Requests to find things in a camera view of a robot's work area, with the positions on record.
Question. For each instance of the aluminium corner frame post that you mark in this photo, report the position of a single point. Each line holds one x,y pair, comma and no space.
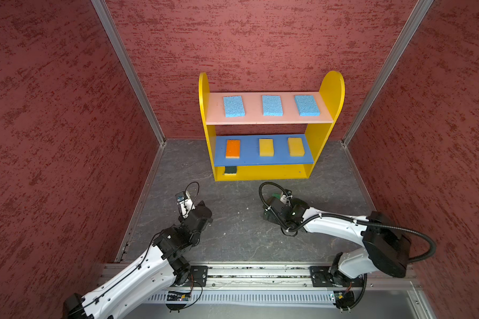
408,31
112,33

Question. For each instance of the yellow wooden shelf unit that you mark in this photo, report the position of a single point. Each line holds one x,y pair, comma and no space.
330,99

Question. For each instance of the blue sponge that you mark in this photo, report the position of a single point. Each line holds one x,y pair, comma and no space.
272,105
307,105
233,106

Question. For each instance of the orange sponge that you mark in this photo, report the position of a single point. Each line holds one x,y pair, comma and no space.
233,149

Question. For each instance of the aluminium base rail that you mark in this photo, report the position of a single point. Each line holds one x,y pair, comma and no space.
275,284

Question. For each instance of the aluminium corner frame post right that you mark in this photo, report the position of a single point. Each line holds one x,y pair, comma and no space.
408,31

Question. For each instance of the dark green curved sponge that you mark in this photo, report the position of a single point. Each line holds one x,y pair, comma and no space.
230,170

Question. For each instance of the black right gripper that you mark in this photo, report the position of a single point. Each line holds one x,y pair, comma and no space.
270,218

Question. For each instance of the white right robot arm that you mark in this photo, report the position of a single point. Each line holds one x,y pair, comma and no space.
383,246

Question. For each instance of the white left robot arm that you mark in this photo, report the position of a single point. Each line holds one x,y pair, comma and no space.
159,267

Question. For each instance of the aluminium corner frame post left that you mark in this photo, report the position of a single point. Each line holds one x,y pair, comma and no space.
112,33

